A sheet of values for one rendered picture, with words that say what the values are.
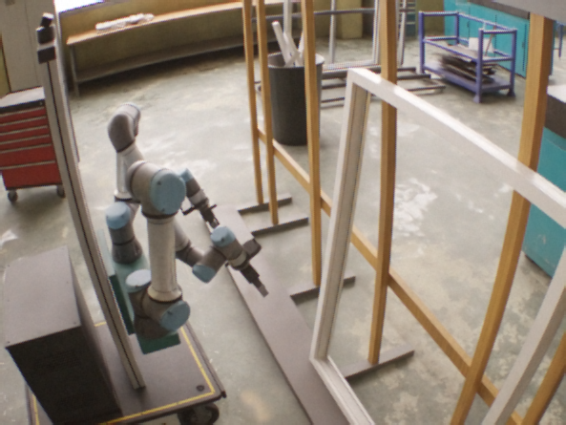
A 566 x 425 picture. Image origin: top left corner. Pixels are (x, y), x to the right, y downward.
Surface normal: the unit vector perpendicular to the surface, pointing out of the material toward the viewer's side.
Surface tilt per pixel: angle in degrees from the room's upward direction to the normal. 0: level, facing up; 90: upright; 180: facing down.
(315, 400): 0
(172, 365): 0
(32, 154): 90
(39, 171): 90
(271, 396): 0
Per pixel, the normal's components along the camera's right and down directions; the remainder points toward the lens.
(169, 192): 0.77, 0.20
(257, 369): -0.04, -0.84
